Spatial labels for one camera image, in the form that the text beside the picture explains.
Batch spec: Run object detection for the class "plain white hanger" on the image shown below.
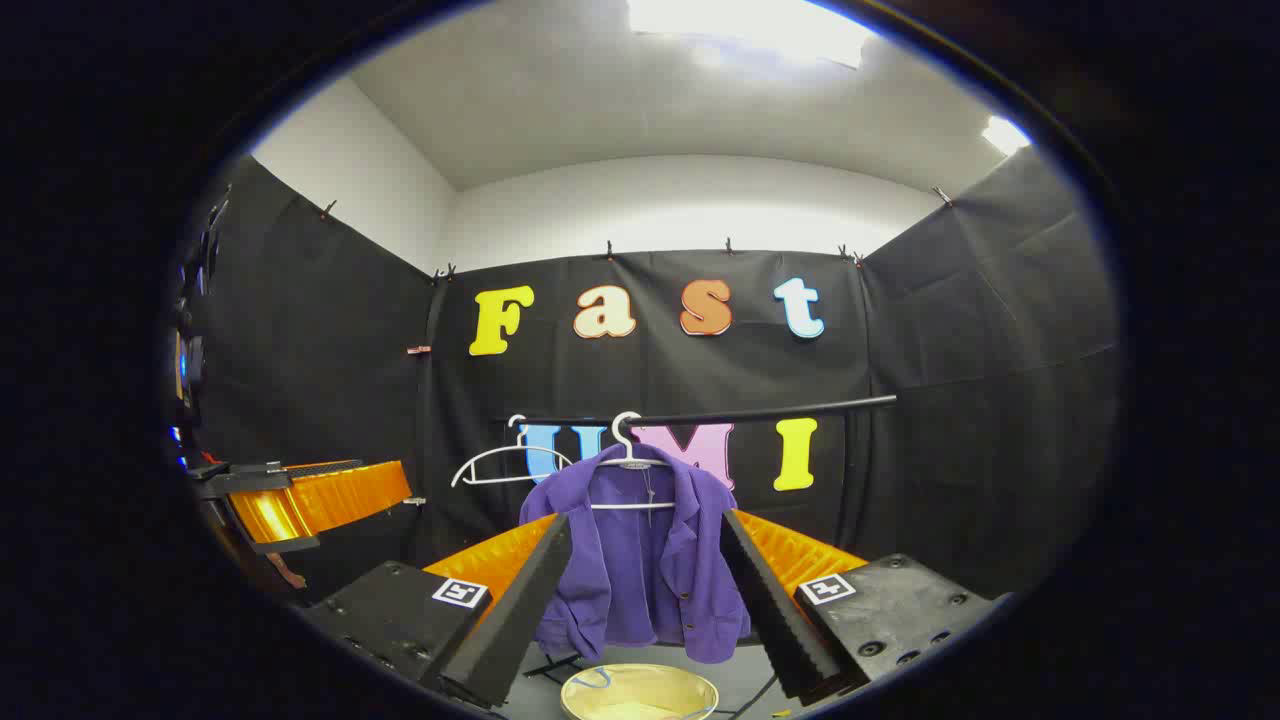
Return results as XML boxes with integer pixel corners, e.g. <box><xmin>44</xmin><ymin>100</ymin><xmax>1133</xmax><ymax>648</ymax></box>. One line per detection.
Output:
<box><xmin>450</xmin><ymin>415</ymin><xmax>576</xmax><ymax>489</ymax></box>

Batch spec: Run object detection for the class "black backdrop cloth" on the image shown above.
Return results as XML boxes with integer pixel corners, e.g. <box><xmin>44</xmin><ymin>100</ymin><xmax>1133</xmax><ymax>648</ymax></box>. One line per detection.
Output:
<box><xmin>185</xmin><ymin>150</ymin><xmax>1121</xmax><ymax>601</ymax></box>

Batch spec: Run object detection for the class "purple jacket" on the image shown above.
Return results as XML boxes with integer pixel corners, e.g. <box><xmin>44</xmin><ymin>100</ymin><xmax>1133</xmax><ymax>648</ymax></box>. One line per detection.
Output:
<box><xmin>518</xmin><ymin>445</ymin><xmax>753</xmax><ymax>664</ymax></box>

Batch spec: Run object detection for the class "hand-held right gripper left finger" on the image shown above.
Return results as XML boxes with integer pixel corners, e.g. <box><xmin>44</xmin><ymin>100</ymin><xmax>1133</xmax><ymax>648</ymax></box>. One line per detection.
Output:
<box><xmin>298</xmin><ymin>512</ymin><xmax>574</xmax><ymax>711</ymax></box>

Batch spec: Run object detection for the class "ceiling light panel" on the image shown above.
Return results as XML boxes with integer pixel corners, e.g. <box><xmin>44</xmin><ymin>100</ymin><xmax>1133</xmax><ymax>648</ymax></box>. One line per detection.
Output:
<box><xmin>627</xmin><ymin>0</ymin><xmax>876</xmax><ymax>69</ymax></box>
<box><xmin>983</xmin><ymin>115</ymin><xmax>1031</xmax><ymax>156</ymax></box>

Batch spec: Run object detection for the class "row of small backdrop clips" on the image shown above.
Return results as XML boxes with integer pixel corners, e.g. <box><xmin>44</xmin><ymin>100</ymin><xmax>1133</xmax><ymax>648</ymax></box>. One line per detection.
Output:
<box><xmin>318</xmin><ymin>185</ymin><xmax>954</xmax><ymax>283</ymax></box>

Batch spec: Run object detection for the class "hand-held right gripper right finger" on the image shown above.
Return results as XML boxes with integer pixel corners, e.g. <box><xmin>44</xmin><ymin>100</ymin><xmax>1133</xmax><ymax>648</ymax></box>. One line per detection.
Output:
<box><xmin>720</xmin><ymin>508</ymin><xmax>1013</xmax><ymax>703</ymax></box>

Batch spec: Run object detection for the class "white hanger with label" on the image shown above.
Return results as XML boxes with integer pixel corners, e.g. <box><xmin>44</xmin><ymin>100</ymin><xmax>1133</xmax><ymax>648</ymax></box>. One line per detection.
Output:
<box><xmin>590</xmin><ymin>411</ymin><xmax>681</xmax><ymax>513</ymax></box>

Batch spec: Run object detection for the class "cream round laundry hamper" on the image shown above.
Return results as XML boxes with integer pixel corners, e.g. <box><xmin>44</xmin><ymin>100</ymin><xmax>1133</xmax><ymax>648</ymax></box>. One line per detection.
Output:
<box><xmin>560</xmin><ymin>663</ymin><xmax>721</xmax><ymax>720</ymax></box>

